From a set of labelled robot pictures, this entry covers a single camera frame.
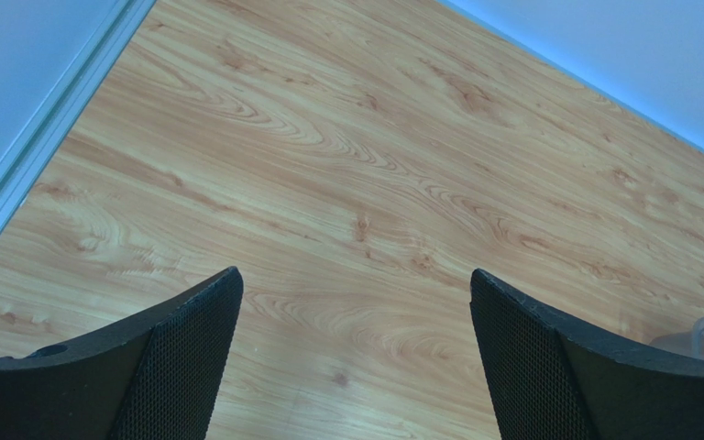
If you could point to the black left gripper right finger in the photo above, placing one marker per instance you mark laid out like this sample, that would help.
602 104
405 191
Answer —
552 375

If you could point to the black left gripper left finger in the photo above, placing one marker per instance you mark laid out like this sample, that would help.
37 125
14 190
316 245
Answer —
152 375

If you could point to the aluminium frame rail left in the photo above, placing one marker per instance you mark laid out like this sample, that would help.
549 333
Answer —
53 57

